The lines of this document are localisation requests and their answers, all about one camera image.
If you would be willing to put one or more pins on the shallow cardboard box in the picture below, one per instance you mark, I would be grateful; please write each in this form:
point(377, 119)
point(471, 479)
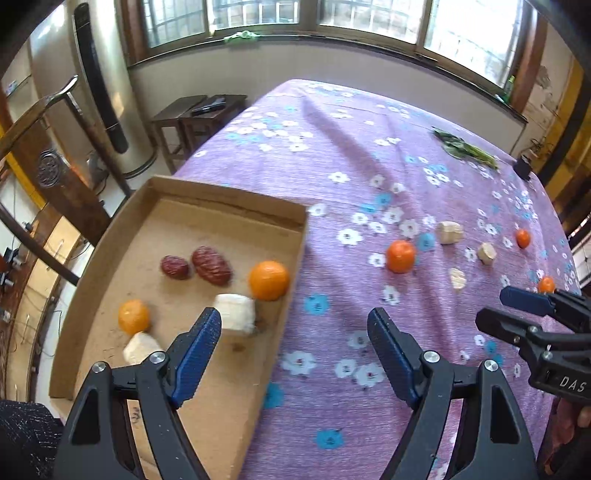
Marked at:
point(184, 230)

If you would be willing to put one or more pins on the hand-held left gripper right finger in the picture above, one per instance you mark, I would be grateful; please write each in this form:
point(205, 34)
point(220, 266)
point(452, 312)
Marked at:
point(392, 360)

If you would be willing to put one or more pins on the black stand with wooden knob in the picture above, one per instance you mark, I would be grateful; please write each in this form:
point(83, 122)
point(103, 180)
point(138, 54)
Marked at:
point(523, 168)

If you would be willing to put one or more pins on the green leafy vegetable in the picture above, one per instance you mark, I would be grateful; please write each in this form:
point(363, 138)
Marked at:
point(457, 146)

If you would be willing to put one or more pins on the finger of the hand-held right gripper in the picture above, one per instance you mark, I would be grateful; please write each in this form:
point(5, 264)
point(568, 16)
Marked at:
point(503, 325)
point(524, 299)

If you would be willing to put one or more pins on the small red date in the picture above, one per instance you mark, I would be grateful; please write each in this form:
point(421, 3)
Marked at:
point(174, 267)

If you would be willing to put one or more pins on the low wooden cabinet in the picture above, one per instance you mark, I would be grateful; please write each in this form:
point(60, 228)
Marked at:
point(51, 249)

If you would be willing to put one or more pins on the person's dark speckled clothing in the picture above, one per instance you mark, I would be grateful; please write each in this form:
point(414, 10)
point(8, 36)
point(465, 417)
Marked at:
point(23, 443)

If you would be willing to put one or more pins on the wooden framed window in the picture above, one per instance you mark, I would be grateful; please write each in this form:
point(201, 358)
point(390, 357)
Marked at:
point(369, 18)

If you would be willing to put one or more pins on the green bottle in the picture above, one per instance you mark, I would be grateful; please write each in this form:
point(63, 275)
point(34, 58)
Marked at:
point(509, 87)

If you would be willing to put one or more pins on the green cloth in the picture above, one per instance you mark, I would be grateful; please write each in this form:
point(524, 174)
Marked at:
point(242, 35)

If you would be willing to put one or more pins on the person's right hand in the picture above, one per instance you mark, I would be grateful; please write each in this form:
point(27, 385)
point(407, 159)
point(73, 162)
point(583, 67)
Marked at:
point(584, 417)

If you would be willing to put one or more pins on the silver standing air conditioner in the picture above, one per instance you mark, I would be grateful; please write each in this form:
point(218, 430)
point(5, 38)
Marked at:
point(134, 115)

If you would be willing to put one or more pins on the black remote control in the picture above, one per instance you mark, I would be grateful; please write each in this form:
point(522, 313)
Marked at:
point(207, 105)

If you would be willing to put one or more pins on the carved wooden chair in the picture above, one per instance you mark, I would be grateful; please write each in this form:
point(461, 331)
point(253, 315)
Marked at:
point(60, 184)

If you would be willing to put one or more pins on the yellowish mandarin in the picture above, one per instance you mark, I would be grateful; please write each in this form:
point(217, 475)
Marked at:
point(134, 316)

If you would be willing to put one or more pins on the large wrinkled red date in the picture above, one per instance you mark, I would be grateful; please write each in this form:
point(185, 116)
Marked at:
point(211, 265)

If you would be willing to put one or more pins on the orange mandarin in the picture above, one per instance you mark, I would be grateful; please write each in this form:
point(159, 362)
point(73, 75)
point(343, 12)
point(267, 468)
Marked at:
point(523, 238)
point(400, 256)
point(269, 280)
point(546, 285)

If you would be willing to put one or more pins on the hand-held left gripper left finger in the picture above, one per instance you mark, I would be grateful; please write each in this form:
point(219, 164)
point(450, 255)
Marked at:
point(196, 360)

